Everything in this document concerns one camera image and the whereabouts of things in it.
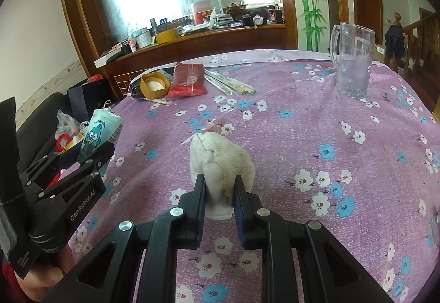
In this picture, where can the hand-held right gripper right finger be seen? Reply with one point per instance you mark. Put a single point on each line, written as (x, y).
(240, 210)

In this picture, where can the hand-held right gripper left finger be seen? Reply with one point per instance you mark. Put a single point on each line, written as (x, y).
(199, 206)

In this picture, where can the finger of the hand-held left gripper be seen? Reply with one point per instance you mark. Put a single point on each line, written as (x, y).
(44, 163)
(99, 158)

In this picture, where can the red plastic basket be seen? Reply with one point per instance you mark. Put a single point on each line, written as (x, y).
(56, 181)

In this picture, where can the teal cartoon tissue packet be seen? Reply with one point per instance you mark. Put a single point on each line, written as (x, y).
(96, 131)

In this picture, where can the person's left hand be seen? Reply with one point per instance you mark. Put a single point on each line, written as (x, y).
(37, 280)

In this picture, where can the black sofa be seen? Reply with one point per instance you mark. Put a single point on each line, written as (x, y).
(34, 131)

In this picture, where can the white plastic bag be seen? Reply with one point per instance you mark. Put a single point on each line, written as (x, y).
(65, 122)

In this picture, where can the black paper bag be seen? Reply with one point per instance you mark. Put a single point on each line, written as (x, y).
(86, 96)

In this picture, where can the brown tape roll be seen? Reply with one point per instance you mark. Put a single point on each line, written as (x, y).
(144, 91)

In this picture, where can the wooden stick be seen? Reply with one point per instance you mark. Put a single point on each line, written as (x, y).
(158, 101)

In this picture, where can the white flat board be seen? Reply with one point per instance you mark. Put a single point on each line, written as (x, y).
(103, 60)

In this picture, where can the red plastic packet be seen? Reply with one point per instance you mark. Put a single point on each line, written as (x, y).
(185, 79)

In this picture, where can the yellow cardboard box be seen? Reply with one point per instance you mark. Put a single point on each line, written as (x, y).
(165, 37)

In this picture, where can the wooden counter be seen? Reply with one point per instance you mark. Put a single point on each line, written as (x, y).
(206, 41)

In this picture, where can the clear glass pitcher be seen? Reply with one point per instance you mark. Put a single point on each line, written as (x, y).
(354, 76)

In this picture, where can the red cylindrical container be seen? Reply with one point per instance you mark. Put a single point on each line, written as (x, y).
(201, 12)

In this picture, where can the white spray bottle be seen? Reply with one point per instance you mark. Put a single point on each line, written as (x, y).
(212, 19)

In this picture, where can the dark jacket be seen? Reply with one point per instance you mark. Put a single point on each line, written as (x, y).
(395, 41)

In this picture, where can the brown wooden door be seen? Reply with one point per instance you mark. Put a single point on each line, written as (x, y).
(366, 7)

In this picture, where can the wooden stair railing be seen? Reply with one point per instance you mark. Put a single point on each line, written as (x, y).
(419, 45)

